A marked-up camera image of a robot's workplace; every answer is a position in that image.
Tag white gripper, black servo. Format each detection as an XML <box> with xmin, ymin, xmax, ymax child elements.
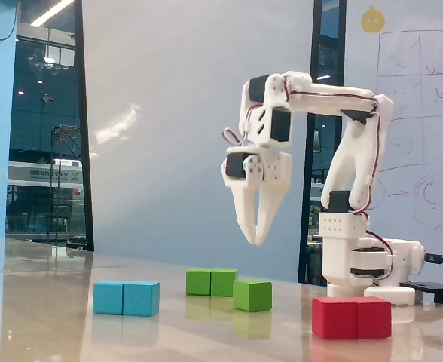
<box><xmin>221</xmin><ymin>145</ymin><xmax>293</xmax><ymax>247</ymax></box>

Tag small green wooden cube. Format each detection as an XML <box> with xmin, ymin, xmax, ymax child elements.
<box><xmin>232</xmin><ymin>279</ymin><xmax>273</xmax><ymax>313</ymax></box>

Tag long green wooden block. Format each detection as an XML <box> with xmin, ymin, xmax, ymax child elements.
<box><xmin>185</xmin><ymin>268</ymin><xmax>240</xmax><ymax>298</ymax></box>

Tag long red wooden block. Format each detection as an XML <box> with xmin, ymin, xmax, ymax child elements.
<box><xmin>311</xmin><ymin>296</ymin><xmax>393</xmax><ymax>341</ymax></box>

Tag long blue wooden block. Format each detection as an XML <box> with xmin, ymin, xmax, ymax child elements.
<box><xmin>92</xmin><ymin>280</ymin><xmax>160</xmax><ymax>318</ymax></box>

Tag narrow black framed window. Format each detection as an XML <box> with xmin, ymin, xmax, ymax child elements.
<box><xmin>298</xmin><ymin>0</ymin><xmax>347</xmax><ymax>286</ymax></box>

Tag whiteboard with pen drawings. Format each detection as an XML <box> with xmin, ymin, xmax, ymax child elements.
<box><xmin>341</xmin><ymin>0</ymin><xmax>443</xmax><ymax>302</ymax></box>

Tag yellow round sticker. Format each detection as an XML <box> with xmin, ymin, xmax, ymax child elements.
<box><xmin>360</xmin><ymin>4</ymin><xmax>386</xmax><ymax>33</ymax></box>

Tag black plug with cable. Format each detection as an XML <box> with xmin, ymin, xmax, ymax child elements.
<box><xmin>423</xmin><ymin>253</ymin><xmax>443</xmax><ymax>272</ymax></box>

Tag black window frame post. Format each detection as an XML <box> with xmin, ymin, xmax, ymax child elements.
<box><xmin>72</xmin><ymin>0</ymin><xmax>95</xmax><ymax>253</ymax></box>

